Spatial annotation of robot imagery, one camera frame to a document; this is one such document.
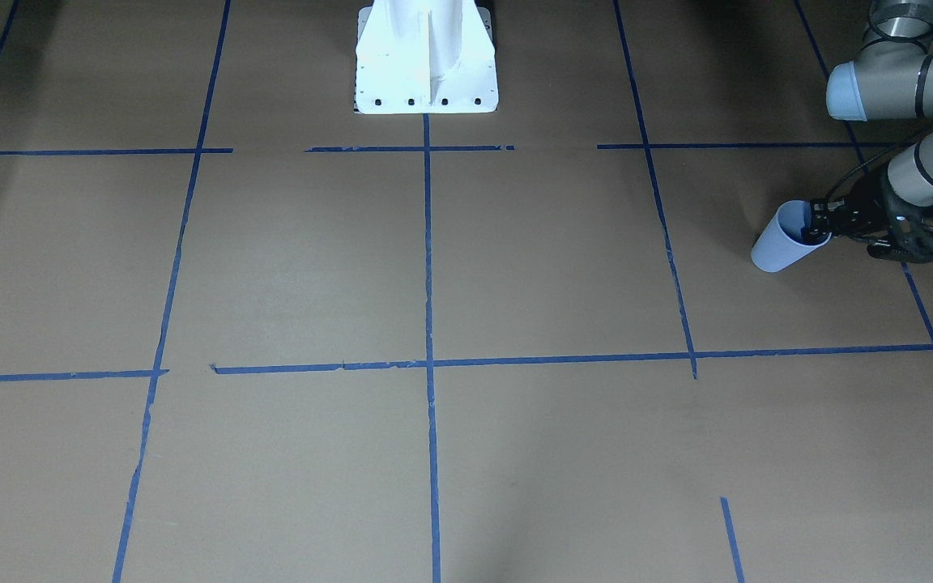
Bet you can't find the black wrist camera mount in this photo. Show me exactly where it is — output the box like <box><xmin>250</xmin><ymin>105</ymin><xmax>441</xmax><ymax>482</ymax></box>
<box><xmin>867</xmin><ymin>199</ymin><xmax>933</xmax><ymax>263</ymax></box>

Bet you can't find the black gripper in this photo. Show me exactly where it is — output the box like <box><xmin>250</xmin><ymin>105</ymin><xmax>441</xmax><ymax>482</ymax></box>
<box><xmin>803</xmin><ymin>174</ymin><xmax>893</xmax><ymax>244</ymax></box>

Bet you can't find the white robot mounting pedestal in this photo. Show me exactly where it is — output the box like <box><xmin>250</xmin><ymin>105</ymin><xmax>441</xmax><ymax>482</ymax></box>
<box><xmin>353</xmin><ymin>1</ymin><xmax>500</xmax><ymax>115</ymax></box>

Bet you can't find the light blue ribbed cup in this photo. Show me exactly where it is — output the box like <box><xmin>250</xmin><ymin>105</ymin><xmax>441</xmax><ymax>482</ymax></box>
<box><xmin>751</xmin><ymin>200</ymin><xmax>830</xmax><ymax>273</ymax></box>

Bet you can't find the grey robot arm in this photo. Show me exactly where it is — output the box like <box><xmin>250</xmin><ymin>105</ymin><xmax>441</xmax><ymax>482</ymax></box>
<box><xmin>803</xmin><ymin>1</ymin><xmax>933</xmax><ymax>262</ymax></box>

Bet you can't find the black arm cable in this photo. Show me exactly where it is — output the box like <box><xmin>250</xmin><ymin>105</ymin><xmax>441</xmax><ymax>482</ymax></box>
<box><xmin>826</xmin><ymin>138</ymin><xmax>921</xmax><ymax>203</ymax></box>

